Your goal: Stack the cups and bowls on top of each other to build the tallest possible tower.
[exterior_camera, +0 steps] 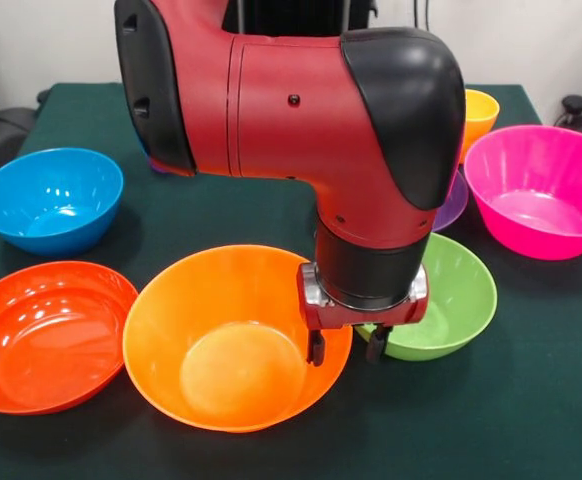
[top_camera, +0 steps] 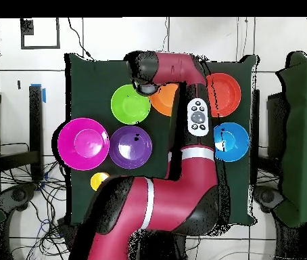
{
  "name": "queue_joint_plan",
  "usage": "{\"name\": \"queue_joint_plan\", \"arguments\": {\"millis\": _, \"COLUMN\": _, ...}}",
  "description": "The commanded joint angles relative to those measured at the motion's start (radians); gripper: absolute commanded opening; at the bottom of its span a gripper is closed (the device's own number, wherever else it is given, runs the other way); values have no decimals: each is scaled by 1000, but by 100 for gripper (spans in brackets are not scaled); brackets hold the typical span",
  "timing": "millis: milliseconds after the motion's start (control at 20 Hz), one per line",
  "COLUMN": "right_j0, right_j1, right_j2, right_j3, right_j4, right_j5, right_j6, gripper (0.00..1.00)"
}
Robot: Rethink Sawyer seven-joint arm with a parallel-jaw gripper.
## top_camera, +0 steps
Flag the blue tape strip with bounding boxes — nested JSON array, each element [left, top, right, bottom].
[[30, 83, 47, 104]]

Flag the black metal stand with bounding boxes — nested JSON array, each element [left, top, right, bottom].
[[0, 84, 45, 181]]

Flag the tangle of black cables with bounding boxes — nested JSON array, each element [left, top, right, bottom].
[[0, 142, 73, 260]]

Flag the large blue bowl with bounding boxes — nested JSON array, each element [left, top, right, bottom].
[[213, 122, 250, 163]]

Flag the purple bowl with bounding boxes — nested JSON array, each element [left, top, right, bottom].
[[108, 125, 154, 170]]

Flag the green bowl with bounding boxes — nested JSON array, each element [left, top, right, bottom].
[[110, 84, 151, 125]]

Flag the dark green table cloth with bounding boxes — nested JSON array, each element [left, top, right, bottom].
[[64, 52, 260, 227]]

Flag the pink bowl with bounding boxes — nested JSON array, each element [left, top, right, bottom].
[[57, 117, 110, 171]]

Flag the black floor cable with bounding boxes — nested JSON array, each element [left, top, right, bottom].
[[67, 18, 95, 61]]

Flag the red bowl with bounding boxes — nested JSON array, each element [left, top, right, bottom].
[[206, 72, 242, 118]]

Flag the large orange bowl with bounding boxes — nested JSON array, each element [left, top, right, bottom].
[[149, 83, 180, 117]]

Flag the black square frame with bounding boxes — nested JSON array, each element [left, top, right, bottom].
[[20, 18, 61, 50]]

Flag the yellow cup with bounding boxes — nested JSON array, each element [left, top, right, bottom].
[[90, 171, 110, 191]]

